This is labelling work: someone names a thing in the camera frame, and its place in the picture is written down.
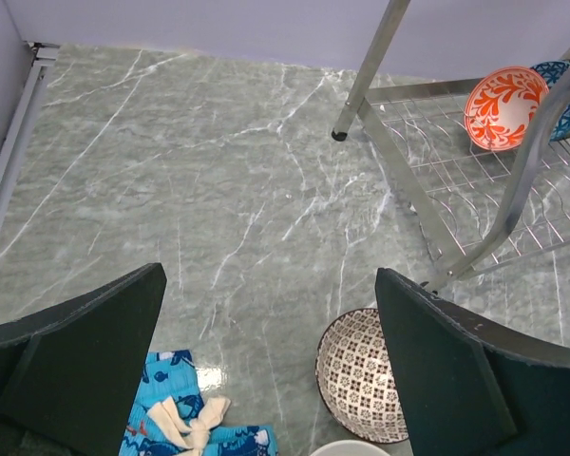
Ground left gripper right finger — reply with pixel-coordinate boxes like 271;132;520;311
375;268;570;455

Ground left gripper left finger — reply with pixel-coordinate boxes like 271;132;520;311
0;263;167;455

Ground steel two-tier dish rack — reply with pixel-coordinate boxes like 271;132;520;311
332;1;570;291

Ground orange floral pattern bowl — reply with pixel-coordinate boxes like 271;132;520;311
464;66;549;152

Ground blue triangle pattern bowl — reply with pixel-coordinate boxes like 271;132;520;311
529;60;570;143

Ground blue shark print cloth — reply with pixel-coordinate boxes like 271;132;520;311
119;350;278;455

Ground brown floral pattern bowl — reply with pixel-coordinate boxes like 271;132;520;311
314;309;409;445

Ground plain white grey bowl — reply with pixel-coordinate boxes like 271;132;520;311
310;440;389;456

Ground aluminium frame rail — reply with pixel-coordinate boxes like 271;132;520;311
0;42;60;230

